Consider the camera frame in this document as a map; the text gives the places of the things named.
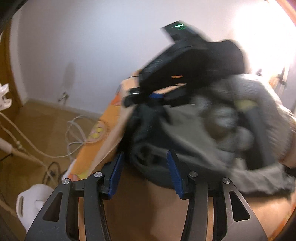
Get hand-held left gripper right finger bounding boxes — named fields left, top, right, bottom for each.
left=166, top=149, right=269, bottom=241

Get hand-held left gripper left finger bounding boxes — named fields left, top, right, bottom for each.
left=24, top=151, right=125, bottom=241

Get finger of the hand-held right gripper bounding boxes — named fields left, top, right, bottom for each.
left=124, top=87, right=167, bottom=108

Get black pants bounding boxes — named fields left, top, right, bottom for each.
left=126, top=102, right=295, bottom=198

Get white plastic jug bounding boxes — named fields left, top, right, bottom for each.
left=17, top=184, right=55, bottom=232

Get folded tall tripod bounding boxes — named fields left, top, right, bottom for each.
left=275, top=66, right=291, bottom=93

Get wooden door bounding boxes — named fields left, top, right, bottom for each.
left=0, top=30, right=24, bottom=110

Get white clip lamp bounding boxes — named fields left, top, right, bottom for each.
left=0, top=84, right=12, bottom=111

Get white lamp cable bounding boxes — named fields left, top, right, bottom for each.
left=0, top=113, right=100, bottom=161

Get black floor cable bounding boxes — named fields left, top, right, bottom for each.
left=43, top=162, right=59, bottom=179

